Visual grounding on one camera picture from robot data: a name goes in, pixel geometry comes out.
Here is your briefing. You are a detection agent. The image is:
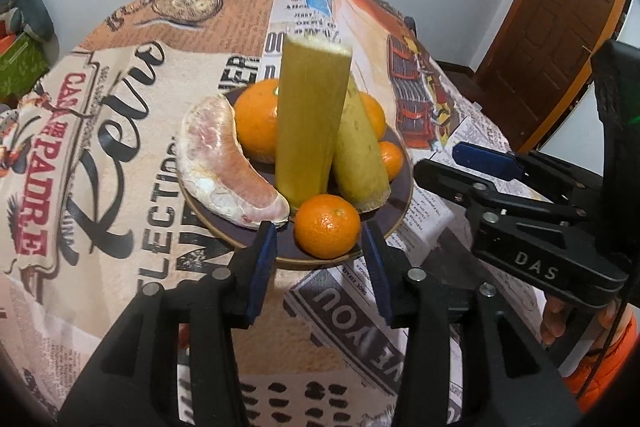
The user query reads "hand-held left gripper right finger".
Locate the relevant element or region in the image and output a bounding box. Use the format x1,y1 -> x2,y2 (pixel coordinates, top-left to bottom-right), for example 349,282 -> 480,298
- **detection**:
361,221 -> 583,427

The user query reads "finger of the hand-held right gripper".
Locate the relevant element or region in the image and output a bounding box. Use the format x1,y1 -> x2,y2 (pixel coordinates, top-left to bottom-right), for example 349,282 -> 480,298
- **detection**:
452,141 -> 602,208
414,158 -> 587,229

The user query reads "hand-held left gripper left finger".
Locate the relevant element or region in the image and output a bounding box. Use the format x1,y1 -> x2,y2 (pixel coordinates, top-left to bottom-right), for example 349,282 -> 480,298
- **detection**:
57,221 -> 279,427

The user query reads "dark round plate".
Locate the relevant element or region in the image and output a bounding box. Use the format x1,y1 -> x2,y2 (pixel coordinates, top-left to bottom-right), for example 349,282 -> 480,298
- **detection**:
177,87 -> 415,270

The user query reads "small tangerine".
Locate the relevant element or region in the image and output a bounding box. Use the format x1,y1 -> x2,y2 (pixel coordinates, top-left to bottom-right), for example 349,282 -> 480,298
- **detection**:
377,141 -> 405,182
293,194 -> 361,259

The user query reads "short sugarcane piece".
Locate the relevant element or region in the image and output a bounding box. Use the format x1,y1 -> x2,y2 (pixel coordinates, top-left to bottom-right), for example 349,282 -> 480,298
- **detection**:
332,72 -> 392,212

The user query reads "large orange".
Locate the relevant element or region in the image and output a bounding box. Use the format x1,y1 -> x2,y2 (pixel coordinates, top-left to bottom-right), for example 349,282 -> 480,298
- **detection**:
359,92 -> 387,142
234,78 -> 281,164

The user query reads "peeled pomelo segment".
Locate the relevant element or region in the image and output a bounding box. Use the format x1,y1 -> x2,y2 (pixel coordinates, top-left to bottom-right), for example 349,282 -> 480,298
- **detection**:
176,94 -> 292,229

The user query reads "long sugarcane piece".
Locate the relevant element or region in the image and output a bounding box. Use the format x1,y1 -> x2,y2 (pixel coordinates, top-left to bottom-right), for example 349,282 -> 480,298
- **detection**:
275,34 -> 353,210

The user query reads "person's right forearm orange sleeve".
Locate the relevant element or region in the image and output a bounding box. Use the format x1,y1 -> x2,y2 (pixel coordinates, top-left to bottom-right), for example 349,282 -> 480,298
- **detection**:
562,314 -> 640,415

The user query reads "person's right hand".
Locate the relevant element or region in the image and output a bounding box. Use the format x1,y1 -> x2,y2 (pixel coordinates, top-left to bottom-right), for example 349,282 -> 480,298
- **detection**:
540,296 -> 622,350

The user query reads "brown wooden door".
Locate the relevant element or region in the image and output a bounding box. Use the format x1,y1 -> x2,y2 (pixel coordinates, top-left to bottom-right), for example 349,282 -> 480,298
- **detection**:
472,0 -> 632,132

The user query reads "printed newspaper-pattern tablecloth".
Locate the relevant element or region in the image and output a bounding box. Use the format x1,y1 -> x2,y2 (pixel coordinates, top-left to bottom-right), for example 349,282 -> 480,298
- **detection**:
0,0 -> 566,427

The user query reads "green storage box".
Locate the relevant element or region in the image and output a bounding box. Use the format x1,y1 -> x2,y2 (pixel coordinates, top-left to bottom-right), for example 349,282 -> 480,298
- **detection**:
0,34 -> 51,104

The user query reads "grey plush toy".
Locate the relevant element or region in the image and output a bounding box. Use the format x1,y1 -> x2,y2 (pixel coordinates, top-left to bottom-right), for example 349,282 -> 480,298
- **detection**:
0,0 -> 55,42

